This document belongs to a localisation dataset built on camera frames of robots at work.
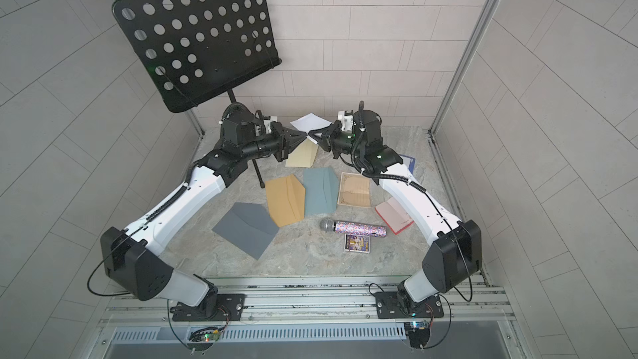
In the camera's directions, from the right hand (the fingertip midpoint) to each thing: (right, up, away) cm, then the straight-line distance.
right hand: (307, 133), depth 69 cm
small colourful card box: (+15, -36, +14) cm, 41 cm away
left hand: (+1, 0, -1) cm, 1 cm away
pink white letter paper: (+30, -29, +22) cm, 47 cm away
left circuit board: (-27, -54, -3) cm, 61 cm away
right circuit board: (+31, -55, -1) cm, 63 cm away
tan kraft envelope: (-11, -23, +26) cm, 36 cm away
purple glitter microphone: (+6, -30, +15) cm, 34 cm away
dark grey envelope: (-23, -32, +18) cm, 43 cm away
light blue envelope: (+3, -20, +28) cm, 35 cm away
